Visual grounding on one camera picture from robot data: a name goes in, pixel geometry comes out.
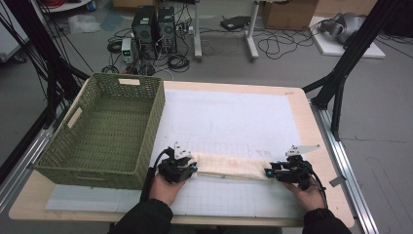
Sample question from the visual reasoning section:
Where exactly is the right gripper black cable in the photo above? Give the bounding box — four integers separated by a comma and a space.
310, 169, 329, 211

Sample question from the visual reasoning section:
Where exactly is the cream printed baby cloth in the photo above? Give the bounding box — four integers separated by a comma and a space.
191, 151, 272, 181

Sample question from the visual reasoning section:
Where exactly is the black coiled cable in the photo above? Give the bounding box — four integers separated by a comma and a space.
167, 53, 191, 73

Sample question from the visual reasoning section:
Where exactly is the white platform board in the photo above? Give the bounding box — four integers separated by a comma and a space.
308, 16, 387, 59

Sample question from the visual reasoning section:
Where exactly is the blue-grey floor sheet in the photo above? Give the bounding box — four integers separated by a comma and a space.
99, 9, 126, 32

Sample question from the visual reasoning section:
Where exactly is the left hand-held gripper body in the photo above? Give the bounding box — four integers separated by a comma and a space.
158, 141, 196, 184

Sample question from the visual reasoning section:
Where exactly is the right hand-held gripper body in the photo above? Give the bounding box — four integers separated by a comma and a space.
276, 144, 321, 191

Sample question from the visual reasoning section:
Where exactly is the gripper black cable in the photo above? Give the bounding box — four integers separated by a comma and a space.
139, 146, 176, 203
310, 169, 329, 211

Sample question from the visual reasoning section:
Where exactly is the small black computer tower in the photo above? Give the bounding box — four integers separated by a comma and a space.
157, 6, 178, 55

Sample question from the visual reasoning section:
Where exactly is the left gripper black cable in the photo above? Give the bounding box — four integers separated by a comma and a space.
139, 146, 176, 203

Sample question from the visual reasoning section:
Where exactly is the black frame with cables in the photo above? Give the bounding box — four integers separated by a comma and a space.
0, 0, 91, 128

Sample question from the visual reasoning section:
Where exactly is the large black computer tower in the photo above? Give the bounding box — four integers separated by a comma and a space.
131, 5, 160, 61

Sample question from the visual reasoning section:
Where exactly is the white desk frame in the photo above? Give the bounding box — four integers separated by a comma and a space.
193, 0, 261, 62

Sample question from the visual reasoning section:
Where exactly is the person's right hand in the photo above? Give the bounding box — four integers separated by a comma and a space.
282, 179, 322, 213

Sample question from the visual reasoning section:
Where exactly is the grey power supply unit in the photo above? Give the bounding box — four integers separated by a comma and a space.
121, 37, 135, 65

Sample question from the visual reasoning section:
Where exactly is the white cabinet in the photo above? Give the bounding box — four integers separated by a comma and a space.
0, 0, 30, 62

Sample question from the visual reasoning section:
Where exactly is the aluminium rail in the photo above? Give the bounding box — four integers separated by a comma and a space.
0, 126, 55, 213
311, 103, 380, 234

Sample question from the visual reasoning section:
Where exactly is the white grid mat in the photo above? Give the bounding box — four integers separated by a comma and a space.
45, 88, 313, 219

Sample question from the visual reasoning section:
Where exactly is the person's left hand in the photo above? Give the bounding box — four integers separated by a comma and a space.
148, 174, 187, 208

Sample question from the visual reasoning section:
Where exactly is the grey rounded machine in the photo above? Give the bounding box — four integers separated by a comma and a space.
318, 12, 366, 45

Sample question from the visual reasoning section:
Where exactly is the brown cardboard box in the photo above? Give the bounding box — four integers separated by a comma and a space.
262, 0, 319, 31

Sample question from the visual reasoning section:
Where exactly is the grey tape strip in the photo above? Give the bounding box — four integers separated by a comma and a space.
328, 175, 348, 188

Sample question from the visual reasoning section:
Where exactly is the green woven basket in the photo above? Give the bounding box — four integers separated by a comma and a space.
33, 71, 167, 191

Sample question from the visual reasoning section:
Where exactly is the black flat device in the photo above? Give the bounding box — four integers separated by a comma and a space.
219, 15, 251, 32

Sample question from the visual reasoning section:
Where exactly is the clear plastic bag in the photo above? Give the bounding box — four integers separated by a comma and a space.
67, 13, 102, 35

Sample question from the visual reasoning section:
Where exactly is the black metal frame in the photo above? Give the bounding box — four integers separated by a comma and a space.
302, 0, 413, 141

